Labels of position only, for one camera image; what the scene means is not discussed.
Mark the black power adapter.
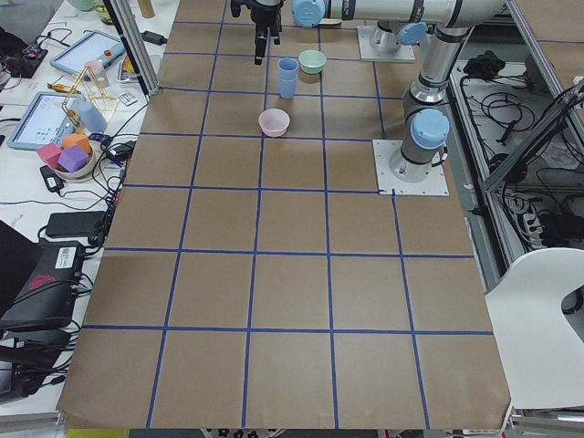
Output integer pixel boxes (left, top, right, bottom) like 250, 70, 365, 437
39, 165, 64, 193

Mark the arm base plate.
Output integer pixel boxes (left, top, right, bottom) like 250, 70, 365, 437
357, 21, 415, 63
372, 140, 449, 196

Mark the teach pendant tablet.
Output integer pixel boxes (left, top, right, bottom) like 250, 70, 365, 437
7, 91, 75, 151
49, 30, 125, 75

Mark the black laptop computer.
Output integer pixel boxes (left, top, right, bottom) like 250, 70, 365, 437
1, 223, 84, 332

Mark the white chair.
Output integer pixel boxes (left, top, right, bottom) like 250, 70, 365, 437
485, 248, 583, 409

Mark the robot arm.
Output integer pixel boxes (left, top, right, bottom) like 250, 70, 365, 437
291, 0, 503, 183

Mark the tall blue cup on desk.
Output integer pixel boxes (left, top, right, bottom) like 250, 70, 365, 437
78, 101, 108, 133

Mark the aluminium frame post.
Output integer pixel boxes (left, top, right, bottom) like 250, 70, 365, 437
106, 0, 160, 97

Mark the bowl of coloured foam blocks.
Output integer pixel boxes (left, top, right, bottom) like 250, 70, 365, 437
36, 133, 97, 182

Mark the pink bowl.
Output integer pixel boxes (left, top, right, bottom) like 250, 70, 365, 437
258, 109, 290, 138

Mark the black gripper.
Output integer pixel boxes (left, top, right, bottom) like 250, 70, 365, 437
230, 0, 283, 65

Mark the gold wire rack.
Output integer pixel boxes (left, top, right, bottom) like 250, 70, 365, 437
62, 60, 120, 133

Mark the green bowl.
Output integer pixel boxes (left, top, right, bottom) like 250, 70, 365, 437
298, 49, 327, 75

